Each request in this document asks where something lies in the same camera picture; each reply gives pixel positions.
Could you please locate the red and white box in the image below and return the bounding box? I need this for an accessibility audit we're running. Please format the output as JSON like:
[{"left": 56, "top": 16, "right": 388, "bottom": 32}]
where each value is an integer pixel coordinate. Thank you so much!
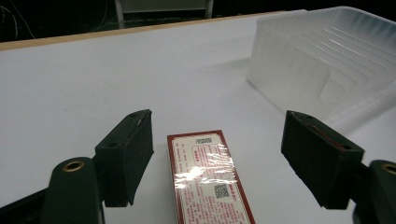
[{"left": 166, "top": 129, "right": 257, "bottom": 224}]

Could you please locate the thin cable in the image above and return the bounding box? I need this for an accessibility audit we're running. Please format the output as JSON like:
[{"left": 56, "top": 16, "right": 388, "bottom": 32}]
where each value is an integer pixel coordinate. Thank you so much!
[{"left": 0, "top": 0, "right": 36, "bottom": 40}]

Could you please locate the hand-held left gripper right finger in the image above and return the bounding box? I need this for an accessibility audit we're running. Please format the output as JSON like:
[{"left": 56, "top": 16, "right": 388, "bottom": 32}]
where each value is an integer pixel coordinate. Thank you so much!
[{"left": 280, "top": 109, "right": 365, "bottom": 210}]

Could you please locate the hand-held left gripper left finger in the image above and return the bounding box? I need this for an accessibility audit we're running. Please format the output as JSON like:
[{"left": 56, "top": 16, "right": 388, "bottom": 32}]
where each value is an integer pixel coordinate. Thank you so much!
[{"left": 93, "top": 108, "right": 155, "bottom": 208}]

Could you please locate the white metal stand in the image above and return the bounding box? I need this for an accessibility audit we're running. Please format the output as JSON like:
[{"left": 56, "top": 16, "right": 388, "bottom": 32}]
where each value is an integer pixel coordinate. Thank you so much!
[{"left": 114, "top": 0, "right": 215, "bottom": 30}]

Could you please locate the clear plastic tray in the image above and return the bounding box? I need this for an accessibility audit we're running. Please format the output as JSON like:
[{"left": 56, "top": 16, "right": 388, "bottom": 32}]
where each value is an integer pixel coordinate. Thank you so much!
[{"left": 247, "top": 6, "right": 396, "bottom": 125}]

